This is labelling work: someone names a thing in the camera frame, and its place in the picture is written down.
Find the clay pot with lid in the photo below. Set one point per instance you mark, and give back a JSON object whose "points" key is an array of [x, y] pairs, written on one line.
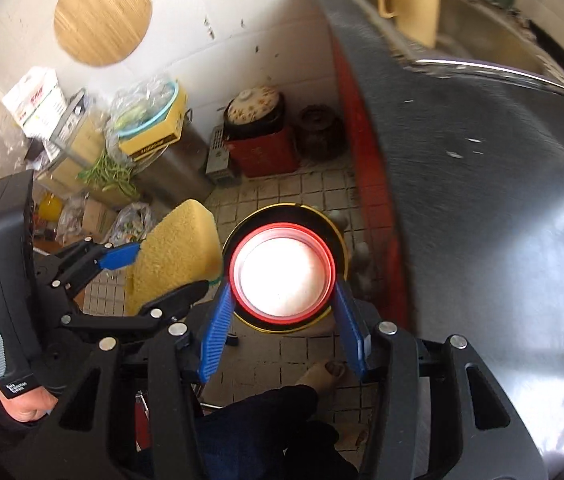
{"points": [[252, 107]]}

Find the dark brown jar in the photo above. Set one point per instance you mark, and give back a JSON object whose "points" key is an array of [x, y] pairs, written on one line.
{"points": [[319, 132]]}

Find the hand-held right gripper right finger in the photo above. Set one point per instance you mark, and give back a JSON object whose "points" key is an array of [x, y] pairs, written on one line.
{"points": [[351, 332]]}

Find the white cardboard box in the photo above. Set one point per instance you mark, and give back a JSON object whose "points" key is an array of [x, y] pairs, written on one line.
{"points": [[36, 100]]}

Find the green beans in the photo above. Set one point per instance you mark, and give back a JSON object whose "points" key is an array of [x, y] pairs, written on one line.
{"points": [[106, 172]]}

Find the red box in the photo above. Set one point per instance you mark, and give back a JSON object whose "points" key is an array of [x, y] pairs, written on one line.
{"points": [[267, 152]]}

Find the red counter cabinet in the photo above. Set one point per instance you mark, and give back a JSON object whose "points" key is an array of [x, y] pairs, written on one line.
{"points": [[362, 160]]}

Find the grey metal cabinet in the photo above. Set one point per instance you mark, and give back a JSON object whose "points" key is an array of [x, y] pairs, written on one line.
{"points": [[176, 175]]}

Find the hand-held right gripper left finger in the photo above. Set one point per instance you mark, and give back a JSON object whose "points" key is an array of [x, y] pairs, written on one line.
{"points": [[214, 332]]}

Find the steel sink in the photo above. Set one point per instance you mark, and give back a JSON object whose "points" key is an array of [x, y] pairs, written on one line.
{"points": [[487, 35]]}

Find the round wooden board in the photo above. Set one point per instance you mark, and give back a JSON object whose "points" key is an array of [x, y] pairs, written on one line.
{"points": [[101, 15]]}

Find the black plate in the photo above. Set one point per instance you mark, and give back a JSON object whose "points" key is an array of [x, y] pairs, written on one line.
{"points": [[319, 227]]}

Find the red-rimmed white bowl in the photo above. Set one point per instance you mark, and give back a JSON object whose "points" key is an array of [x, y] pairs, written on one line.
{"points": [[282, 275]]}

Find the person's foot in slipper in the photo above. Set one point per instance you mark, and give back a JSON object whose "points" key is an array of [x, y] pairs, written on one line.
{"points": [[322, 372]]}

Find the yellow cardboard box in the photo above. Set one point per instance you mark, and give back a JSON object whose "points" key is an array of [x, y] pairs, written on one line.
{"points": [[161, 132]]}

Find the grey remote control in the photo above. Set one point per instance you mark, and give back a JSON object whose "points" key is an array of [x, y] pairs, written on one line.
{"points": [[217, 152]]}

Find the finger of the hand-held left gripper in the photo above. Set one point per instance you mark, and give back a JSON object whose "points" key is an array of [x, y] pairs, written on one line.
{"points": [[176, 297], [119, 256]]}

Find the plastic bag of vegetables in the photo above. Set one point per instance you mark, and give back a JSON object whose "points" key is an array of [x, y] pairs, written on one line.
{"points": [[131, 222]]}

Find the clear plastic bag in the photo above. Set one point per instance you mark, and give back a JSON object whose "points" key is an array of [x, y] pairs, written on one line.
{"points": [[146, 100]]}

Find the orange plastic container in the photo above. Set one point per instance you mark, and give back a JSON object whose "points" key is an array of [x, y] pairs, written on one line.
{"points": [[49, 207]]}

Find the yellow sponge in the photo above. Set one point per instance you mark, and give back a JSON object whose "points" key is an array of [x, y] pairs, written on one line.
{"points": [[176, 250]]}

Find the blue plastic basin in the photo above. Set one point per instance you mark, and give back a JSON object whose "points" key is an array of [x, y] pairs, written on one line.
{"points": [[136, 131]]}

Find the yellow plastic mug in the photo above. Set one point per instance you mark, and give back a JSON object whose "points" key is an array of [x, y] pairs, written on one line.
{"points": [[417, 10]]}

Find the small brown cardboard box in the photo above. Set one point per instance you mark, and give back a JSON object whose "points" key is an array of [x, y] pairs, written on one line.
{"points": [[96, 215]]}

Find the person's left hand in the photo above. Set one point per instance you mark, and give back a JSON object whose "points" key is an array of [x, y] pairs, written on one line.
{"points": [[29, 407]]}

